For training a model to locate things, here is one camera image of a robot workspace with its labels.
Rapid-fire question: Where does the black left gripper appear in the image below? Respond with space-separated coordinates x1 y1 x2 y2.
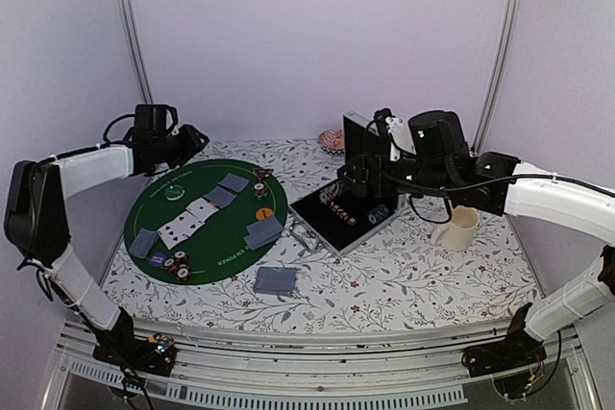
154 124 209 169

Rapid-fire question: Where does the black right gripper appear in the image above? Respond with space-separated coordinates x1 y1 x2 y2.
339 153 455 198

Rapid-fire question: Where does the clear dealer button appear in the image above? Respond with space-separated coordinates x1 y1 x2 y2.
164 184 185 202

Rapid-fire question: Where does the small green chip stack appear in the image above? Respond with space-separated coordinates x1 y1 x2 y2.
253 181 269 200

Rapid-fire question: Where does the face-up clubs card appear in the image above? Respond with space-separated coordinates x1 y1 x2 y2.
172 211 204 238

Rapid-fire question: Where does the orange big blind button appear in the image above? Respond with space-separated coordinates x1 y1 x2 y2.
256 207 275 221

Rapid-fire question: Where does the single playing card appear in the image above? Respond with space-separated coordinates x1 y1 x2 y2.
246 216 283 242

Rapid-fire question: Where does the dealt playing card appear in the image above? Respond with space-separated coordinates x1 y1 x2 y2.
244 235 278 251
128 229 160 259

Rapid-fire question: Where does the blue playing card deck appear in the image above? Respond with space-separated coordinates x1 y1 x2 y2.
253 267 298 295

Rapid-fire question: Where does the green and red chip stack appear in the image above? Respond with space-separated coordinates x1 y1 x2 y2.
162 251 191 281

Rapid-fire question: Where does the black red triangle token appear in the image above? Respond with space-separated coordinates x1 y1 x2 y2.
253 167 273 181

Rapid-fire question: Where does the face-up spades card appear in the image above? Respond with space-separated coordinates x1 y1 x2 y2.
157 221 187 250

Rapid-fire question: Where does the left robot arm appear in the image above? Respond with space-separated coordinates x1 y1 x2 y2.
4 104 209 366

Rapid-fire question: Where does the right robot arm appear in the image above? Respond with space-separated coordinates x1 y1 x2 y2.
337 109 614 368

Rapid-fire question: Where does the red dice row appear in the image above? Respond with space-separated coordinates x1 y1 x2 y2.
330 203 357 226

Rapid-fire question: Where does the patterned ceramic bowl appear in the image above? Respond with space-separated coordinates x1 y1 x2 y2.
318 130 345 156

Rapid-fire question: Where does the aluminium poker chip case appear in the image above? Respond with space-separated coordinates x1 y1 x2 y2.
286 110 409 257

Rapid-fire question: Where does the green blue chip stack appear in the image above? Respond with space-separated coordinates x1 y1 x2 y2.
368 204 390 226

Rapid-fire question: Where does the green round poker mat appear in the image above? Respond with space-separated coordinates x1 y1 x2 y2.
123 159 288 285

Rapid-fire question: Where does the white ribbed mug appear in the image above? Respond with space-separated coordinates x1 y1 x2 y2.
430 206 480 252

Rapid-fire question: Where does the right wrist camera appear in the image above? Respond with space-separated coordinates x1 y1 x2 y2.
374 109 416 161

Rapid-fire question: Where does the aluminium front rail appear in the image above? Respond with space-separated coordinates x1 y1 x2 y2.
42 320 603 409

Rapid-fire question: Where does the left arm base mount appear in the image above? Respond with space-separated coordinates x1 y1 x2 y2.
92 330 178 377

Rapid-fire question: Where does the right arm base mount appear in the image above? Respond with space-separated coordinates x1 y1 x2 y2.
461 328 547 399

